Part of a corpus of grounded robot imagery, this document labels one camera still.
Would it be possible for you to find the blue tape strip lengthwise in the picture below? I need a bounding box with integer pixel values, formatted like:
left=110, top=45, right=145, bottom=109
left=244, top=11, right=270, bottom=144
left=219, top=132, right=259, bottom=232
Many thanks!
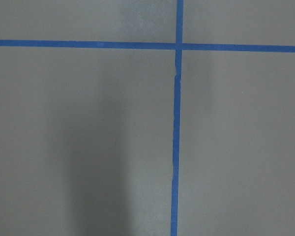
left=170, top=0, right=184, bottom=236

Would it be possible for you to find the brown paper table cover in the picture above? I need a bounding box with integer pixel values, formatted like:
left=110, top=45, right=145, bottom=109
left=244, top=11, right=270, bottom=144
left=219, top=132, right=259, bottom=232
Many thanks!
left=0, top=0, right=295, bottom=236

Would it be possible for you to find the blue tape strip crosswise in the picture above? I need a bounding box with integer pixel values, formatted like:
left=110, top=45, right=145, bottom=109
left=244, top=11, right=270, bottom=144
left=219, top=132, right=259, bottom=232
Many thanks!
left=0, top=39, right=295, bottom=53

